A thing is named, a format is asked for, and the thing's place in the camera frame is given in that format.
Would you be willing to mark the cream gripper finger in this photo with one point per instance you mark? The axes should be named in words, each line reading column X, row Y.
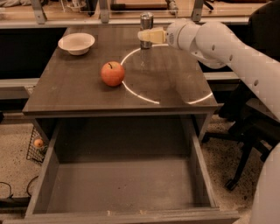
column 154, row 35

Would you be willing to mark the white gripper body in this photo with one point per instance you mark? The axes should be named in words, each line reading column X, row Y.
column 172, row 35

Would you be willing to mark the silver blue redbull can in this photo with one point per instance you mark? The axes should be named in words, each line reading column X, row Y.
column 146, row 22

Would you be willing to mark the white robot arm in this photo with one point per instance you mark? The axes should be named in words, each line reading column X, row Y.
column 215, row 45

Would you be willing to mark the open top drawer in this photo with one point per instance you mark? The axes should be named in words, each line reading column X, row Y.
column 124, row 170

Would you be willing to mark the red apple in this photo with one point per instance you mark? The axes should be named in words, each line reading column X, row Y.
column 112, row 73

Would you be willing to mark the dark wooden cabinet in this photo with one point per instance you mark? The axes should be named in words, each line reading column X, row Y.
column 157, row 81

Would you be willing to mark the white ceramic bowl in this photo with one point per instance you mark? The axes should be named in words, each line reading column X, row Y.
column 76, row 43

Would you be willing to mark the black office chair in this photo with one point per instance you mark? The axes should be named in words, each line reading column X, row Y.
column 250, row 125

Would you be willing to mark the small orange fruit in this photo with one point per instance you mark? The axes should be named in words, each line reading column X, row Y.
column 38, row 143

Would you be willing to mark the black wire basket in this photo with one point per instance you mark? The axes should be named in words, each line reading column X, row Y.
column 36, row 154

